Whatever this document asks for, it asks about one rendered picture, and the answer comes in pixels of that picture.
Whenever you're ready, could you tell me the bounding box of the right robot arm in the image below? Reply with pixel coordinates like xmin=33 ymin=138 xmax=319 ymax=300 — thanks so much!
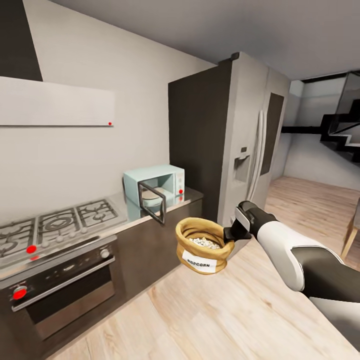
xmin=223 ymin=200 xmax=360 ymax=353

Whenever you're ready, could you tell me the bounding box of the popcorn bag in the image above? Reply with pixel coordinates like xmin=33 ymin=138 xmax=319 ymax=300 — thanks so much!
xmin=175 ymin=217 xmax=236 ymax=275

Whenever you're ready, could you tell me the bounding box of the microwave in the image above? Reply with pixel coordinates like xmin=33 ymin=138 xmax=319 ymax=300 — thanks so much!
xmin=123 ymin=163 xmax=185 ymax=228

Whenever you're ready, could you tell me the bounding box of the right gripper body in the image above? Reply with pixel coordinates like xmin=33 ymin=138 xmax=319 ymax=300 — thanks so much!
xmin=223 ymin=225 xmax=253 ymax=241

